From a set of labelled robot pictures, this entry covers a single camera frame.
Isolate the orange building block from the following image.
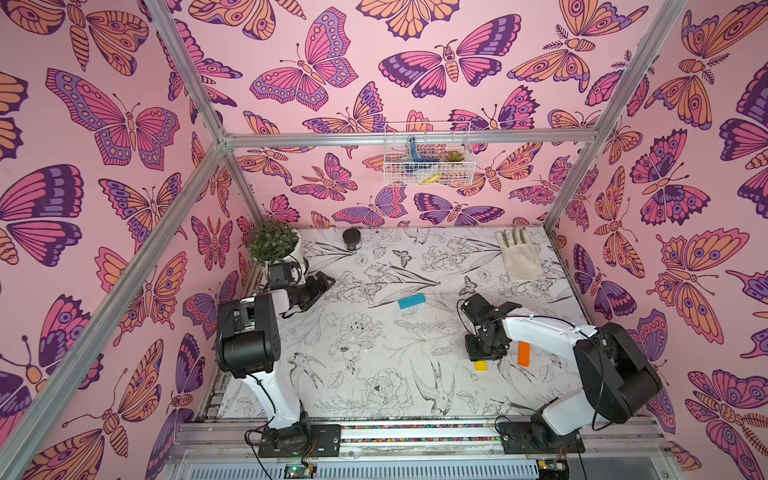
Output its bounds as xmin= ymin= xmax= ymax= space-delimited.
xmin=517 ymin=341 xmax=531 ymax=368

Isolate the blue building block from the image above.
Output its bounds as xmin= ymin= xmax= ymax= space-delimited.
xmin=398 ymin=294 xmax=426 ymax=310

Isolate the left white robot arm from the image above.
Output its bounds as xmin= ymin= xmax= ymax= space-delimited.
xmin=215 ymin=262 xmax=336 ymax=430

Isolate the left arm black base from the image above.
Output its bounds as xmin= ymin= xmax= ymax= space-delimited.
xmin=257 ymin=424 xmax=342 ymax=458

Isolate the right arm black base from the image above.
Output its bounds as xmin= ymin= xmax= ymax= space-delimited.
xmin=494 ymin=419 xmax=586 ymax=455

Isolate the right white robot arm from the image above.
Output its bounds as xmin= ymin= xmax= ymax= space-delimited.
xmin=457 ymin=294 xmax=663 ymax=443

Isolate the small black round object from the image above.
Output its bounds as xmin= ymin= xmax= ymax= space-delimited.
xmin=342 ymin=228 xmax=362 ymax=252

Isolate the potted green plant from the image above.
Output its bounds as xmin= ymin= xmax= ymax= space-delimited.
xmin=246 ymin=222 xmax=305 ymax=289

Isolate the beige work glove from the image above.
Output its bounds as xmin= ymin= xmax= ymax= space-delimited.
xmin=496 ymin=227 xmax=544 ymax=282

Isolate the blue toy in basket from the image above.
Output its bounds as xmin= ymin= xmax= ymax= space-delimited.
xmin=404 ymin=137 xmax=441 ymax=174

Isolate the yellow toy in basket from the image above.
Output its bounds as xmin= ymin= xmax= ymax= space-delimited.
xmin=418 ymin=173 xmax=442 ymax=185

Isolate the green toy in basket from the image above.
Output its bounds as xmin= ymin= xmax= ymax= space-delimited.
xmin=441 ymin=151 xmax=466 ymax=165

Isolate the white wire basket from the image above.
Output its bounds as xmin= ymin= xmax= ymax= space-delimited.
xmin=380 ymin=130 xmax=476 ymax=189

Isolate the aluminium mounting rail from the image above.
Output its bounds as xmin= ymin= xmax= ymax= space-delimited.
xmin=170 ymin=416 xmax=670 ymax=463

